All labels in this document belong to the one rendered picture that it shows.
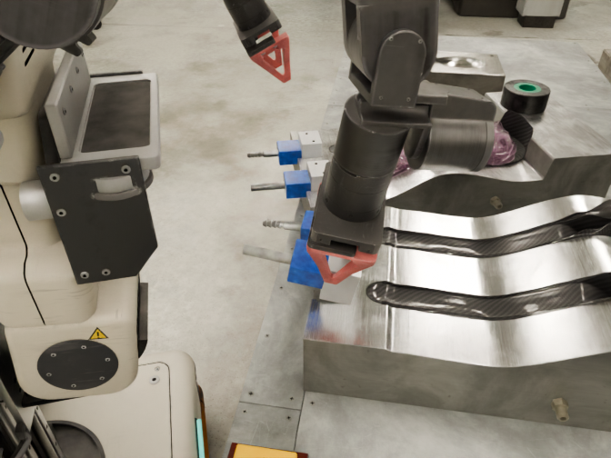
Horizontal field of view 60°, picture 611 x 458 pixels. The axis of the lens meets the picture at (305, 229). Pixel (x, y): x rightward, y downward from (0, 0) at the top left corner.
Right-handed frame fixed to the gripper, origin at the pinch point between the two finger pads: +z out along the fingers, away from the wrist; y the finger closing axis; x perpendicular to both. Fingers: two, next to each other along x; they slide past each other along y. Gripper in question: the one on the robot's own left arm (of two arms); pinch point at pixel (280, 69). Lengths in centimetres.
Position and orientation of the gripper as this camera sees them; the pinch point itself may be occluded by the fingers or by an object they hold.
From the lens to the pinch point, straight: 92.4
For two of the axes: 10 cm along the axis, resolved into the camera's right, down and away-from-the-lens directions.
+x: -8.7, 4.8, 0.9
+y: -2.4, -5.9, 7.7
